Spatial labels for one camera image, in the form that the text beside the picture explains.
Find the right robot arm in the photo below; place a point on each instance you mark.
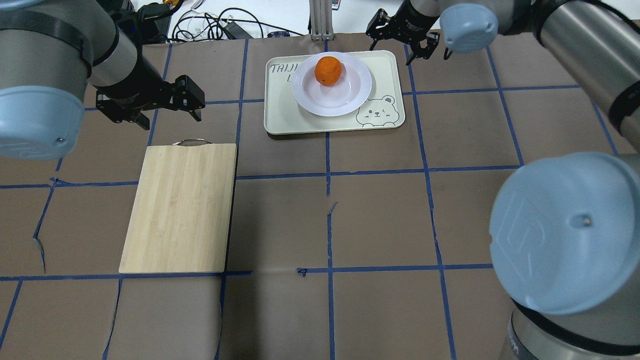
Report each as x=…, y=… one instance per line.
x=564, y=227

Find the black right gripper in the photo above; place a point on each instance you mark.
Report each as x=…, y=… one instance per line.
x=418, y=16

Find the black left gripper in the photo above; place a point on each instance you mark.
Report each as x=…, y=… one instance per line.
x=136, y=84

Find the white ceramic plate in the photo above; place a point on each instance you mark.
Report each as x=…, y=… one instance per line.
x=351, y=89

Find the cream bear tray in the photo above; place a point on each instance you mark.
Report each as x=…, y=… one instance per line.
x=384, y=108

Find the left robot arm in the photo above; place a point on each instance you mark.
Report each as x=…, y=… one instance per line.
x=52, y=49

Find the aluminium frame post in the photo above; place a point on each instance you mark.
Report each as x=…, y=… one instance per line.
x=321, y=20

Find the bamboo cutting board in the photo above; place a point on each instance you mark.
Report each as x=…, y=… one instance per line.
x=181, y=217

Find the orange fruit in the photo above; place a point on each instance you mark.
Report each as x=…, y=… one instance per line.
x=328, y=71

